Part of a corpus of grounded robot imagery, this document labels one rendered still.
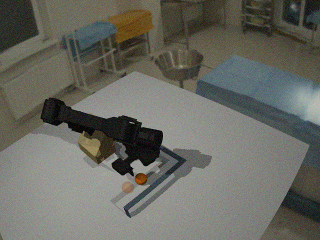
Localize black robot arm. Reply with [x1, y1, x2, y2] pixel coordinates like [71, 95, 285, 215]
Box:
[40, 97, 163, 167]

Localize low clear corner walls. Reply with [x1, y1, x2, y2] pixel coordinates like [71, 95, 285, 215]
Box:
[128, 150, 187, 217]

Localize dark blue-grey l-shaped low wall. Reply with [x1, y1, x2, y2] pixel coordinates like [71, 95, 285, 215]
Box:
[123, 146, 187, 218]

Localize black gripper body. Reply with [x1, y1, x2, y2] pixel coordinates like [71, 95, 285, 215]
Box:
[111, 143, 142, 176]

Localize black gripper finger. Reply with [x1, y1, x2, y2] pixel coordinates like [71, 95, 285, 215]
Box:
[128, 167, 134, 176]

